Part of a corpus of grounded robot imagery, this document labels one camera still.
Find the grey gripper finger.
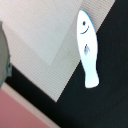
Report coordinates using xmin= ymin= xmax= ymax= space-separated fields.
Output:
xmin=0 ymin=21 xmax=12 ymax=87

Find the small white salt shaker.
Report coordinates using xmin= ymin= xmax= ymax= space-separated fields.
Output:
xmin=77 ymin=10 xmax=99 ymax=88

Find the beige woven placemat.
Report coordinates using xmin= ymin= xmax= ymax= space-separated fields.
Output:
xmin=0 ymin=0 xmax=115 ymax=101

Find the brown stove board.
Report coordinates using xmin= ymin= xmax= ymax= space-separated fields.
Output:
xmin=0 ymin=83 xmax=60 ymax=128

